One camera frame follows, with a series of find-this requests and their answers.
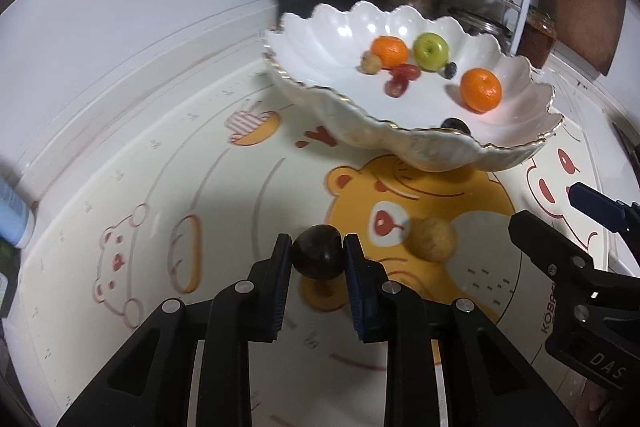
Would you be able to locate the orange mandarin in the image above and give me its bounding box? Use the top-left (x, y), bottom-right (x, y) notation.
top-left (460, 68), bottom-right (503, 114)
top-left (371, 35), bottom-right (410, 70)

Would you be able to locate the green packet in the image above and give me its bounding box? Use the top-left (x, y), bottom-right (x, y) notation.
top-left (0, 242), bottom-right (21, 319)

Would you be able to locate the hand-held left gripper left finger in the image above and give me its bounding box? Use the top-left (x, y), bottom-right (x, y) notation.
top-left (55, 233), bottom-right (293, 427)

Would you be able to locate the green round fruit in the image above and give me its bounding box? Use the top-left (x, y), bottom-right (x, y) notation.
top-left (413, 33), bottom-right (450, 72)

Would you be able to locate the blue and white bottle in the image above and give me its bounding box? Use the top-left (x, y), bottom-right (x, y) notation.
top-left (0, 174), bottom-right (36, 249)

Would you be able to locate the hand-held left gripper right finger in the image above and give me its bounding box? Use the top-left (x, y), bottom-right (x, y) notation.
top-left (342, 234), bottom-right (576, 427)

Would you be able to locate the white scalloped bowl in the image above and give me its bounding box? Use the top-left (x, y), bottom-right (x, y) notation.
top-left (260, 1), bottom-right (567, 172)

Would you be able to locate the steel pan lid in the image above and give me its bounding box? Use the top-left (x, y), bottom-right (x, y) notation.
top-left (447, 7), bottom-right (514, 41)

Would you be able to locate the metal pot rack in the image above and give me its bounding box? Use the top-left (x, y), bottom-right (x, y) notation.
top-left (352, 0), bottom-right (532, 58)

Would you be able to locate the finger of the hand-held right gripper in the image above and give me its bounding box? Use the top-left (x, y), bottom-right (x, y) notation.
top-left (567, 182), bottom-right (640, 251)
top-left (508, 209), bottom-right (596, 281)

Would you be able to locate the bear printed baking mat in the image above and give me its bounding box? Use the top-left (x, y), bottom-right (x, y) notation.
top-left (17, 57), bottom-right (617, 427)

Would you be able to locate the red sauce jar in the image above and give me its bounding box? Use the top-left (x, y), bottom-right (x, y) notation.
top-left (520, 7), bottom-right (558, 68)

